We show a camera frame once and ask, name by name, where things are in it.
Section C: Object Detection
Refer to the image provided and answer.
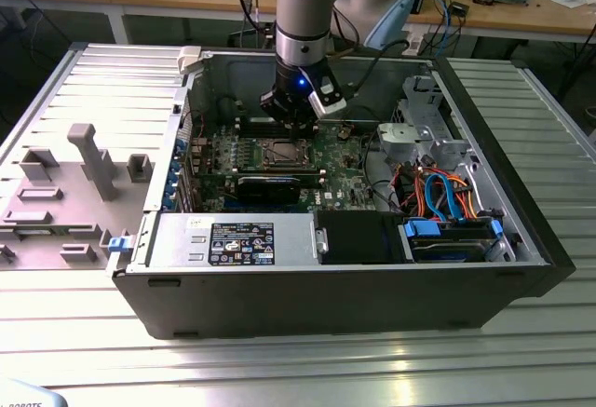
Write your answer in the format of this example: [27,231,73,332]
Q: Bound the silver Intel CPU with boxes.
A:
[273,144,300,162]

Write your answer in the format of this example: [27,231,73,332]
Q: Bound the CPU socket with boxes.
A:
[259,138,312,170]

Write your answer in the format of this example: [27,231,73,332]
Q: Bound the green Dell motherboard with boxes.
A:
[185,120,379,215]

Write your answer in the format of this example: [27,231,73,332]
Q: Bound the blue flat wire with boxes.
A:
[422,168,467,224]

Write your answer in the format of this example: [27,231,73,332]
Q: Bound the black plastic bay cover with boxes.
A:
[314,210,407,266]

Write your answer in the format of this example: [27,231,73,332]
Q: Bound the hard disk in blue carrier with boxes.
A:
[402,219,505,265]

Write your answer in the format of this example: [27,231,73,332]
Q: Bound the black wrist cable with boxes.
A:
[325,38,411,101]

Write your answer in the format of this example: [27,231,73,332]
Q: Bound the blue network cable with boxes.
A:
[440,0,462,57]

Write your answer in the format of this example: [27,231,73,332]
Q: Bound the blue plastic latch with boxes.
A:
[107,235,134,255]

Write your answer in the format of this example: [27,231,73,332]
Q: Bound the black Nvidia graphics card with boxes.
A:
[235,174,303,204]

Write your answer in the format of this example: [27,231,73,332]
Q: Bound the orange wire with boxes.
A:
[458,178,490,218]
[412,169,426,218]

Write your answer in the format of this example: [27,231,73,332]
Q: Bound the black open PC case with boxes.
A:
[110,47,576,341]

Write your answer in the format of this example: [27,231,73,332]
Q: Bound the metal socket cover frame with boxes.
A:
[263,140,309,168]

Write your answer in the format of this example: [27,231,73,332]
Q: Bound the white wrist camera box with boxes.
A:
[306,69,348,117]

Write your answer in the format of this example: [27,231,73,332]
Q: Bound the grey power supply unit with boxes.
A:
[146,213,322,269]

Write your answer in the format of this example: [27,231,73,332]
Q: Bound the grey metal drive cage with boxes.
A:
[376,74,471,166]

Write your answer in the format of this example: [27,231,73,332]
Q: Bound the grey parts rack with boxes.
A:
[0,122,155,272]

